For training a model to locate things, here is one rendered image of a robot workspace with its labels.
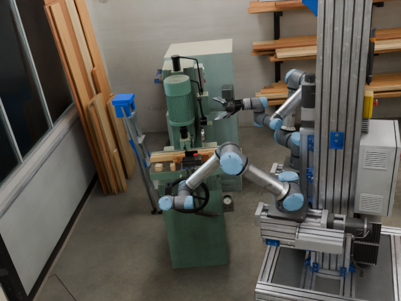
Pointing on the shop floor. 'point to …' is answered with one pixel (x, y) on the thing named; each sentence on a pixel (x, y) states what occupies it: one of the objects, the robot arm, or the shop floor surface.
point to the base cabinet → (197, 235)
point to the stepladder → (125, 104)
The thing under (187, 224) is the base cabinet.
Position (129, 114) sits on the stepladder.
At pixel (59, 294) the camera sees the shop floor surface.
